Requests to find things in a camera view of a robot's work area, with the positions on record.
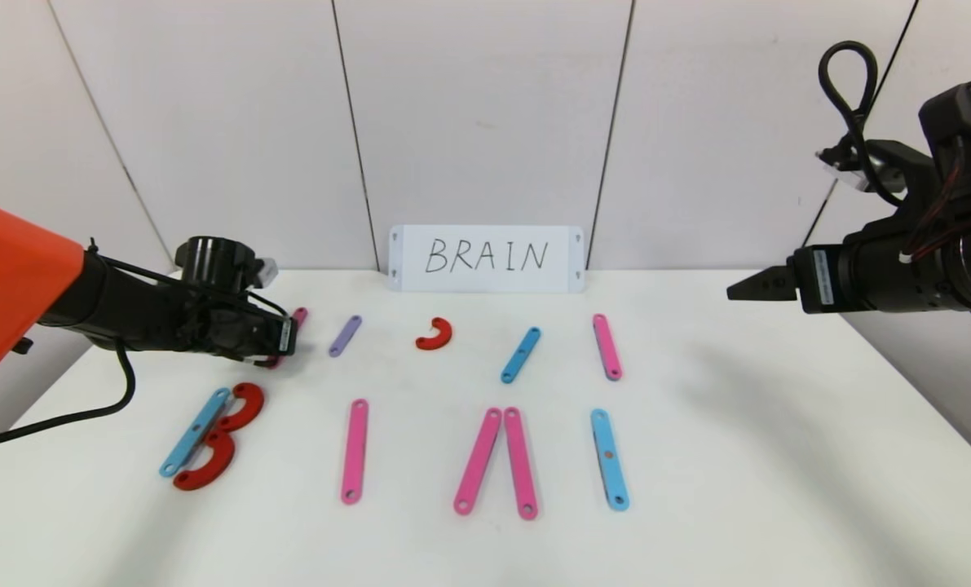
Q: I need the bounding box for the white sign reading BRAIN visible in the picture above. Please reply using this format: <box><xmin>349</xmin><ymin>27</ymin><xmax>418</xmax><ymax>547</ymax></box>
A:
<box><xmin>389</xmin><ymin>225</ymin><xmax>585</xmax><ymax>294</ymax></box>

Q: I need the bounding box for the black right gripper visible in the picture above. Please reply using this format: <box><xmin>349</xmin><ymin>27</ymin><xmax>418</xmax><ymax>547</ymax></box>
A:
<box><xmin>726</xmin><ymin>233</ymin><xmax>914</xmax><ymax>315</ymax></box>

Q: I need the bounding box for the pink plastic bar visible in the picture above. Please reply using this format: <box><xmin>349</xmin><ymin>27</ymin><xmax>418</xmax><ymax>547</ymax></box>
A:
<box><xmin>453</xmin><ymin>408</ymin><xmax>503</xmax><ymax>516</ymax></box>
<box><xmin>592</xmin><ymin>314</ymin><xmax>622</xmax><ymax>382</ymax></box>
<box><xmin>341</xmin><ymin>399</ymin><xmax>369</xmax><ymax>505</ymax></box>
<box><xmin>267</xmin><ymin>307</ymin><xmax>308</xmax><ymax>369</ymax></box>
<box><xmin>503</xmin><ymin>407</ymin><xmax>538</xmax><ymax>520</ymax></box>

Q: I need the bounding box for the black right arm cable loop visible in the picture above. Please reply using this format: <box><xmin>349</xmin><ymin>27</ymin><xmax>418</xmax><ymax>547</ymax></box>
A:
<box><xmin>818</xmin><ymin>41</ymin><xmax>910</xmax><ymax>205</ymax></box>

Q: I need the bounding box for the small red curved piece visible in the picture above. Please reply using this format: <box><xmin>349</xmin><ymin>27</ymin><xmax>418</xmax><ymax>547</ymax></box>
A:
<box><xmin>416</xmin><ymin>317</ymin><xmax>453</xmax><ymax>351</ymax></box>

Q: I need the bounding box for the blue plastic bar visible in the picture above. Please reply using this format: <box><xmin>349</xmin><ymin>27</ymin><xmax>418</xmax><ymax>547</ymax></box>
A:
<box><xmin>159</xmin><ymin>387</ymin><xmax>232</xmax><ymax>478</ymax></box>
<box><xmin>501</xmin><ymin>327</ymin><xmax>541</xmax><ymax>384</ymax></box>

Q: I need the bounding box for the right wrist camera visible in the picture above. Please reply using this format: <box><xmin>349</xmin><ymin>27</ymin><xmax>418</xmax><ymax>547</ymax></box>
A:
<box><xmin>815</xmin><ymin>139</ymin><xmax>936</xmax><ymax>196</ymax></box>

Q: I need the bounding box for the short purple plastic bar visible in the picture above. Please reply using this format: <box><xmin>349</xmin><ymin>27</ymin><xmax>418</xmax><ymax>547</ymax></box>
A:
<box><xmin>329</xmin><ymin>315</ymin><xmax>363</xmax><ymax>358</ymax></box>

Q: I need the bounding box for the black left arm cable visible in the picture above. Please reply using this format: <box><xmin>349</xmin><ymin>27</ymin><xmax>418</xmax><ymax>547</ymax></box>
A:
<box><xmin>0</xmin><ymin>341</ymin><xmax>137</xmax><ymax>454</ymax></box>

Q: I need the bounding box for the blue bar with orange dot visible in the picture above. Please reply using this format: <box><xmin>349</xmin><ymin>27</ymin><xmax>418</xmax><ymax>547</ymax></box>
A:
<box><xmin>590</xmin><ymin>408</ymin><xmax>630</xmax><ymax>512</ymax></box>

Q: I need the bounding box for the red curved plastic piece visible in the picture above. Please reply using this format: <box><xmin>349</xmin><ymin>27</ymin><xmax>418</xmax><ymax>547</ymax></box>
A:
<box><xmin>173</xmin><ymin>430</ymin><xmax>236</xmax><ymax>492</ymax></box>
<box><xmin>216</xmin><ymin>382</ymin><xmax>265</xmax><ymax>433</ymax></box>

